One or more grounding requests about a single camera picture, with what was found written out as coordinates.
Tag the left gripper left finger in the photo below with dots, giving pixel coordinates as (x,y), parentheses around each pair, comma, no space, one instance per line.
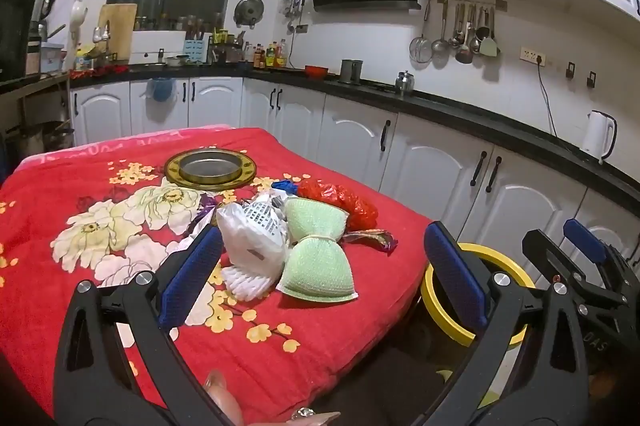
(93,381)

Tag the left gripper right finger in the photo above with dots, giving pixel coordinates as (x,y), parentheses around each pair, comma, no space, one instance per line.
(549,382)

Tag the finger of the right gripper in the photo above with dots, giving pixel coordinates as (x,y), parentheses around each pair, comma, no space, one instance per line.
(599,262)
(550,260)

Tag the purple snack wrapper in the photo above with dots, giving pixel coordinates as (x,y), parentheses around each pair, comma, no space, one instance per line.
(381,240)

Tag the red plastic bag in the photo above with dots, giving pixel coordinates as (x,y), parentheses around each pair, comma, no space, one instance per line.
(362,214)

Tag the green mesh scrub sponge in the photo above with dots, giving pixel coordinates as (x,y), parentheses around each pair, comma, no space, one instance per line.
(317,269)

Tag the white printed plastic bag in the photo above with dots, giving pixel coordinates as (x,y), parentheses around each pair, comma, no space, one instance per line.
(255,238)

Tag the blue glove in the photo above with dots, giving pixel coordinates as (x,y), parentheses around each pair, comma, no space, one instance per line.
(287,186)

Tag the white knit glove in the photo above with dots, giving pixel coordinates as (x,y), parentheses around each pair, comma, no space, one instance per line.
(244,285)

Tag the left hand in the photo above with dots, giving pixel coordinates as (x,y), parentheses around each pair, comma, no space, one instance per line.
(216,387)

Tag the white electric kettle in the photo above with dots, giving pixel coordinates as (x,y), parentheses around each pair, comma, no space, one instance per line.
(600,136)

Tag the red floral blanket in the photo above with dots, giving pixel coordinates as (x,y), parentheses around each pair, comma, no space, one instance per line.
(107,215)

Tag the steel teapot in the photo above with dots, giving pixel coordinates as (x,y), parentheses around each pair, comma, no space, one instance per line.
(404,83)

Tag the round yellow metal tray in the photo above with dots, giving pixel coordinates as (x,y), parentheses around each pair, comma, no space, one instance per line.
(211,170)

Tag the hanging strainer ladle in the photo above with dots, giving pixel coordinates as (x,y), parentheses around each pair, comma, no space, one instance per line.
(420,49)

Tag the grey metal canister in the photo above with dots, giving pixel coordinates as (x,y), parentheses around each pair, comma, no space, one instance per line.
(350,72)

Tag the red bowl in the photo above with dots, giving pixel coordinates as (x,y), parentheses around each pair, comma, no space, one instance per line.
(316,72)

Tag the wooden cutting board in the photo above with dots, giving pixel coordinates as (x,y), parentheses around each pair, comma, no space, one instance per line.
(118,19)

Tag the hanging pot lid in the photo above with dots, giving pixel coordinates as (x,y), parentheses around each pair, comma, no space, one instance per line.
(248,13)

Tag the black microwave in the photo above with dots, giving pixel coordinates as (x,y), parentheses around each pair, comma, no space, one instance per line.
(15,16)

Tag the wall power socket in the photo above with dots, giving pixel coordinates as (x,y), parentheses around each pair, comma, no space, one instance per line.
(529,56)

